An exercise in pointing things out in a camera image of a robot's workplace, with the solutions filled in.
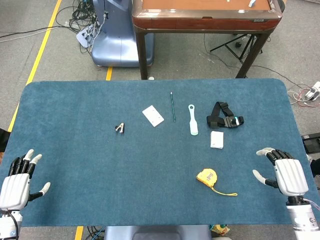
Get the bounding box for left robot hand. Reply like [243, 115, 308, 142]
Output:
[0, 149, 51, 211]

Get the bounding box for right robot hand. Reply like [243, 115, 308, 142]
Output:
[252, 146, 310, 198]

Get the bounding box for yellow tape measure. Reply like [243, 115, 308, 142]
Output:
[196, 168, 238, 197]

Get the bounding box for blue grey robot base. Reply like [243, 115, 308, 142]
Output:
[91, 0, 155, 68]

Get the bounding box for black floor device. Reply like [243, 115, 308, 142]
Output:
[301, 133, 320, 155]

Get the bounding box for small white box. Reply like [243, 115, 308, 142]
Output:
[209, 130, 225, 150]

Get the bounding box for blue table mat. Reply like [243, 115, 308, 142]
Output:
[0, 78, 317, 228]

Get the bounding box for white power adapter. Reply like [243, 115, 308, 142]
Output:
[304, 81, 320, 102]

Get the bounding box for yellow green package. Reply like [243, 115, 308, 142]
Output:
[209, 223, 231, 237]

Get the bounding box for light green brush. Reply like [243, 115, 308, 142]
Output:
[187, 104, 200, 137]

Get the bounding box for black metal clip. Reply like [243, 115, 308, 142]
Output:
[114, 122, 126, 135]

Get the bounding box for green pencil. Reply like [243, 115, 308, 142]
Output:
[170, 91, 177, 123]

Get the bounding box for grey blue robot torso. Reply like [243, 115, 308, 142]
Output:
[103, 224, 212, 240]

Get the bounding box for white rectangular block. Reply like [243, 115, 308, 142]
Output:
[141, 104, 165, 128]

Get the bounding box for white power strip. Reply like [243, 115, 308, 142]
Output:
[76, 23, 101, 48]

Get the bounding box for brown mahjong table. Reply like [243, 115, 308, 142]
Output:
[131, 0, 283, 80]

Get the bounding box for red and white wires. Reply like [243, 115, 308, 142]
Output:
[287, 83, 320, 108]

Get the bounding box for black head strap mount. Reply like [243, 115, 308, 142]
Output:
[206, 101, 245, 130]

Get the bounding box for long black floor cable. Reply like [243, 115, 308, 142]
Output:
[0, 24, 76, 41]

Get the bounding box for black cable bundle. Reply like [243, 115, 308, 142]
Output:
[54, 0, 101, 33]

